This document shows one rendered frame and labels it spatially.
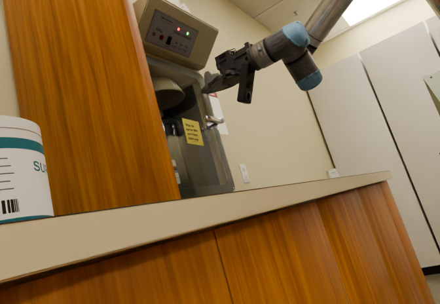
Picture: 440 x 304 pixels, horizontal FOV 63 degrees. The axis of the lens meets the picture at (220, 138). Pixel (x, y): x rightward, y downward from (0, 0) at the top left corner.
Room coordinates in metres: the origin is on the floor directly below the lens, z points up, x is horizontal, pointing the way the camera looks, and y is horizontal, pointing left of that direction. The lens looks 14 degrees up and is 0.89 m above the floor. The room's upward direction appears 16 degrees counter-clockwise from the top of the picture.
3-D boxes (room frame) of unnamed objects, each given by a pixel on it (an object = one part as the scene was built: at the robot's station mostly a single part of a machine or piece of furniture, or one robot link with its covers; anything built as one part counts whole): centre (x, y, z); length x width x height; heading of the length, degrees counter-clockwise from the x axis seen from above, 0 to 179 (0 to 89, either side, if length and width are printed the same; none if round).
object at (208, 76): (1.04, -0.02, 1.33); 0.09 x 0.03 x 0.06; 60
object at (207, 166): (0.98, 0.08, 1.19); 0.30 x 0.01 x 0.40; 149
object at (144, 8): (0.95, 0.03, 1.46); 0.32 x 0.11 x 0.10; 150
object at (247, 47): (1.00, -0.12, 1.34); 0.12 x 0.08 x 0.09; 60
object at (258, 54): (0.96, -0.18, 1.33); 0.08 x 0.05 x 0.08; 150
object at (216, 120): (1.03, 0.01, 1.20); 0.10 x 0.05 x 0.03; 149
